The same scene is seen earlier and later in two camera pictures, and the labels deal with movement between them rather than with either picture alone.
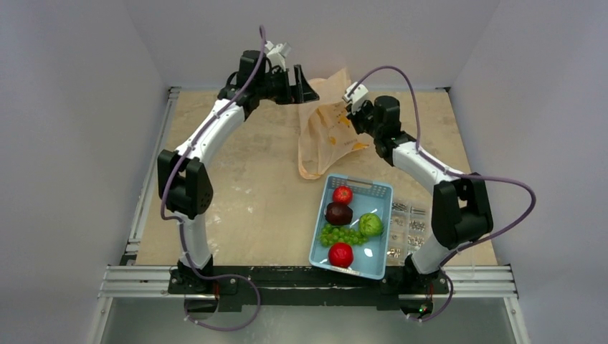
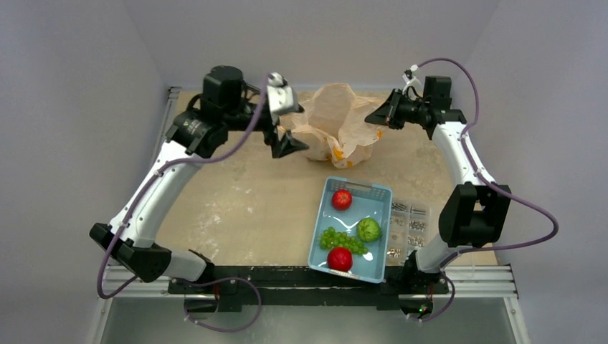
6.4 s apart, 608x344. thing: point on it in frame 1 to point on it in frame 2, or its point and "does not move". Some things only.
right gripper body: [358, 117] to [392, 108]
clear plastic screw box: [408, 230] does not move
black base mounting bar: [302, 288] does not move
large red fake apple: [340, 254] does not move
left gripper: [301, 92] to [286, 145]
